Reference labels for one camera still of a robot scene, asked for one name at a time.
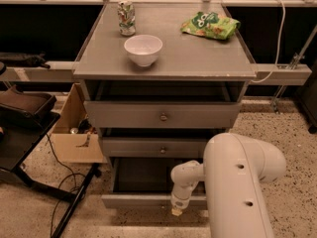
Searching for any grey drawer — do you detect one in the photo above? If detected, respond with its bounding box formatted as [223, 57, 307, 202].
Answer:
[84, 101, 241, 129]
[102, 158, 206, 210]
[99, 138, 207, 159]

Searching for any cardboard box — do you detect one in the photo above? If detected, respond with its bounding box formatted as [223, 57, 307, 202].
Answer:
[51, 83, 106, 163]

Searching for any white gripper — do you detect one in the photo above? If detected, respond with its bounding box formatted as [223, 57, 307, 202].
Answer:
[170, 161, 205, 216]

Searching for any black floor cable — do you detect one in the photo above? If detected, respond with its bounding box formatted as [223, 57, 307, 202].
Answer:
[45, 132, 87, 238]

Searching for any green patterned soda can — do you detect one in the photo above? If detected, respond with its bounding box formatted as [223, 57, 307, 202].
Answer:
[117, 1, 136, 36]

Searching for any green snack bag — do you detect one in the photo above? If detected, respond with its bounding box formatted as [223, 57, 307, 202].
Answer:
[180, 12, 241, 41]

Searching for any white bowl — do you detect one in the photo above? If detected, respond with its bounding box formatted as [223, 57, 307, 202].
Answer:
[124, 35, 162, 67]

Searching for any grey bottom drawer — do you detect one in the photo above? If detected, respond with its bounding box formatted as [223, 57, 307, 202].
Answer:
[102, 158, 206, 210]

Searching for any grey middle drawer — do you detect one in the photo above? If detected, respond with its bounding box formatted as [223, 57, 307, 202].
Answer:
[99, 138, 207, 159]

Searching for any black stand with tray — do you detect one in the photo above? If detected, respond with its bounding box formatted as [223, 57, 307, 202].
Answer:
[0, 61, 102, 238]

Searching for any grey metal rail frame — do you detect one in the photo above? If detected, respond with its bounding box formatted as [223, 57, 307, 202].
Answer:
[0, 61, 312, 86]

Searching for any grey drawer cabinet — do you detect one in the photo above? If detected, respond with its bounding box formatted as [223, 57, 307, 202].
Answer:
[72, 2, 258, 183]

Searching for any white cable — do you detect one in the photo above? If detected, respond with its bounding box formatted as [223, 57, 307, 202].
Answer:
[250, 0, 287, 84]

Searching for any grey top drawer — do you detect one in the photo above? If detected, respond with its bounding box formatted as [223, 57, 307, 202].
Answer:
[84, 101, 241, 129]

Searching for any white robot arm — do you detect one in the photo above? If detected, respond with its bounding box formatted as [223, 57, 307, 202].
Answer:
[170, 133, 286, 238]

